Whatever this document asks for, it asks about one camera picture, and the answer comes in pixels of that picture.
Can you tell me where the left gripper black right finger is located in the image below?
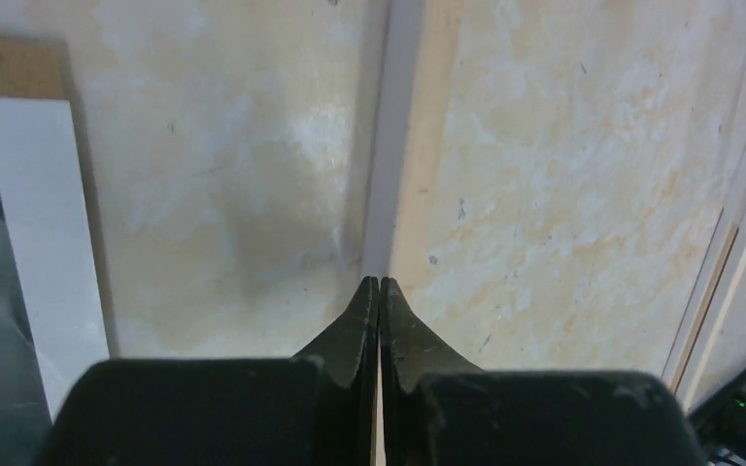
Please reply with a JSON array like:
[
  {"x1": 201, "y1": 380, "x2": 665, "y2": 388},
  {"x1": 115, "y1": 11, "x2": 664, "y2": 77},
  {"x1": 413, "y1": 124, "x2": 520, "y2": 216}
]
[{"x1": 379, "y1": 278, "x2": 706, "y2": 465}]

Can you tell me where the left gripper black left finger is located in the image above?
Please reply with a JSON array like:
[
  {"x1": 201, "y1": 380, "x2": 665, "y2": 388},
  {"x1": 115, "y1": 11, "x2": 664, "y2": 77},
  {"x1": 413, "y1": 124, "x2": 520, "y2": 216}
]
[{"x1": 37, "y1": 277, "x2": 379, "y2": 465}]

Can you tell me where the large glossy photo print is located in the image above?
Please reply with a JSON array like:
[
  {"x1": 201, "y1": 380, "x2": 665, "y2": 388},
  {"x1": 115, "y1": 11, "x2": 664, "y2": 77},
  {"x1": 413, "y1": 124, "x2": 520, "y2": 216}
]
[{"x1": 0, "y1": 97, "x2": 109, "y2": 465}]

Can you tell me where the wooden picture frame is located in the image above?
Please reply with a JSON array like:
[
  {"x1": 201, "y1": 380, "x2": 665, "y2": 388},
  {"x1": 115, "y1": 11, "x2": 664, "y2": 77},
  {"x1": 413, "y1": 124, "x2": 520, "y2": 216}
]
[{"x1": 360, "y1": 1, "x2": 464, "y2": 290}]

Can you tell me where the brown frame backing board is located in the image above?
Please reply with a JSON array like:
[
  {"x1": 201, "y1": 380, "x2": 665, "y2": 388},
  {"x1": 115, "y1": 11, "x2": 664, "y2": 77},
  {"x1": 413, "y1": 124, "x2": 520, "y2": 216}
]
[{"x1": 0, "y1": 38, "x2": 65, "y2": 100}]

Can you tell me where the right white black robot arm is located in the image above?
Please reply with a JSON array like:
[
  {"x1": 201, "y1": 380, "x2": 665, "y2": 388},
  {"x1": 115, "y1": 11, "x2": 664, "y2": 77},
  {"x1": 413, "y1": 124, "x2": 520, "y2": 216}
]
[{"x1": 688, "y1": 369, "x2": 746, "y2": 465}]

